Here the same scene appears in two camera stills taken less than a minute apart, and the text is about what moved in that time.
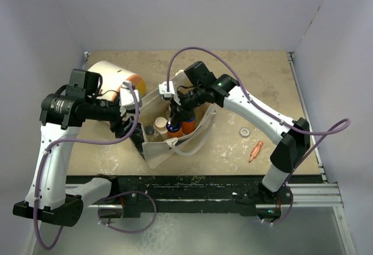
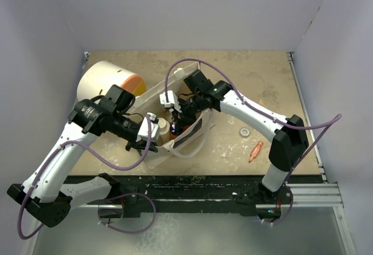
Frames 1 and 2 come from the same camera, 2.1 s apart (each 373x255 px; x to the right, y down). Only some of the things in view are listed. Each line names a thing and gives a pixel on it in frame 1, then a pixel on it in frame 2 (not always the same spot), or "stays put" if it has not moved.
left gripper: (121, 129) to (140, 146)
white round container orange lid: (113, 76) stays put
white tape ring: (243, 135) stays put
